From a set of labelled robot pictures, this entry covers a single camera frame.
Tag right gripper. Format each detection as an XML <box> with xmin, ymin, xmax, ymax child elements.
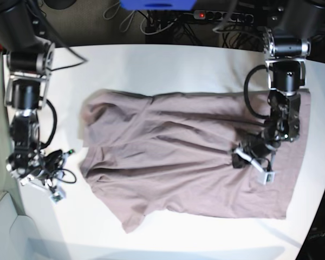
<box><xmin>34</xmin><ymin>150</ymin><xmax>68</xmax><ymax>184</ymax></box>

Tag mauve pink t-shirt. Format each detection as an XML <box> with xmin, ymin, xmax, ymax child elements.
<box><xmin>80</xmin><ymin>91</ymin><xmax>311</xmax><ymax>233</ymax></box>

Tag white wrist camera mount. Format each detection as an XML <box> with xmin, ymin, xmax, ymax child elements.
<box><xmin>233</xmin><ymin>147</ymin><xmax>275</xmax><ymax>185</ymax></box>
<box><xmin>20</xmin><ymin>148</ymin><xmax>76</xmax><ymax>204</ymax></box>

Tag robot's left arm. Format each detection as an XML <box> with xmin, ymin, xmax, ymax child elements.
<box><xmin>231</xmin><ymin>1</ymin><xmax>325</xmax><ymax>170</ymax></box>

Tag black power strip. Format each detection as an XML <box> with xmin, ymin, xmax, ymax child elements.
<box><xmin>192</xmin><ymin>10</ymin><xmax>255</xmax><ymax>23</ymax></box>

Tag blue box overhead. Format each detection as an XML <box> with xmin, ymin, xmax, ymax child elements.
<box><xmin>120</xmin><ymin>0</ymin><xmax>196</xmax><ymax>11</ymax></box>

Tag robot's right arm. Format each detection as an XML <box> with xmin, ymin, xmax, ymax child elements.
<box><xmin>0</xmin><ymin>1</ymin><xmax>87</xmax><ymax>187</ymax></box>

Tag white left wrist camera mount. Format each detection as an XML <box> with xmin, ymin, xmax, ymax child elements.
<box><xmin>233</xmin><ymin>147</ymin><xmax>275</xmax><ymax>185</ymax></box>

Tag grey white cable loops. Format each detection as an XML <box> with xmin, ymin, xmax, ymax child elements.
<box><xmin>102</xmin><ymin>10</ymin><xmax>179</xmax><ymax>35</ymax></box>

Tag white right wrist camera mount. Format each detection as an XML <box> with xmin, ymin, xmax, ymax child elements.
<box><xmin>20</xmin><ymin>148</ymin><xmax>76</xmax><ymax>204</ymax></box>

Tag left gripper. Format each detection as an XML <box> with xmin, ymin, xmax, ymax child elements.
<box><xmin>231</xmin><ymin>135</ymin><xmax>279</xmax><ymax>168</ymax></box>

